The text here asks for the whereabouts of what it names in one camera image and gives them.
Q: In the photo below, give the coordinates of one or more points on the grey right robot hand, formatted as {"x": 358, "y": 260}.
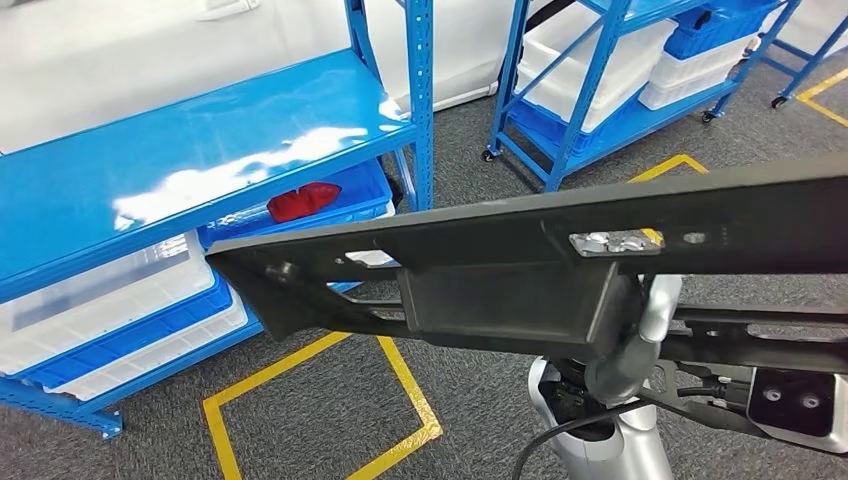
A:
{"x": 623, "y": 374}

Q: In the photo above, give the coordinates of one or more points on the black plastic car part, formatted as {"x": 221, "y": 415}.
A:
{"x": 497, "y": 311}

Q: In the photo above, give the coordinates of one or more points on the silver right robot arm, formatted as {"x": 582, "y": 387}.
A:
{"x": 596, "y": 450}

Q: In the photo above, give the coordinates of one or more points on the blue metal shelf rack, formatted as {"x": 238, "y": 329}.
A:
{"x": 811, "y": 58}
{"x": 199, "y": 146}
{"x": 560, "y": 166}

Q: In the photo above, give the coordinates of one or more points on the red car lamp part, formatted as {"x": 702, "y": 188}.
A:
{"x": 301, "y": 202}

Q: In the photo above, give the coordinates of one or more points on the blue plastic bin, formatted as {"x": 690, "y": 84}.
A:
{"x": 523, "y": 122}
{"x": 715, "y": 26}
{"x": 358, "y": 185}
{"x": 132, "y": 338}

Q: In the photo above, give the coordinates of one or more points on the large white plastic bin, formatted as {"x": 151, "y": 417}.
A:
{"x": 636, "y": 60}

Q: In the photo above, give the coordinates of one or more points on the clear white plastic bin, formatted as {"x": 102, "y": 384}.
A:
{"x": 99, "y": 298}

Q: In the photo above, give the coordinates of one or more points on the white car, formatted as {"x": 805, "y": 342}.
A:
{"x": 166, "y": 66}

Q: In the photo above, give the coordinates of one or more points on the black camera bracket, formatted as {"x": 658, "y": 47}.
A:
{"x": 689, "y": 397}

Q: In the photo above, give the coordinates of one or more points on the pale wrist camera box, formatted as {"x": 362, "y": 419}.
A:
{"x": 795, "y": 404}

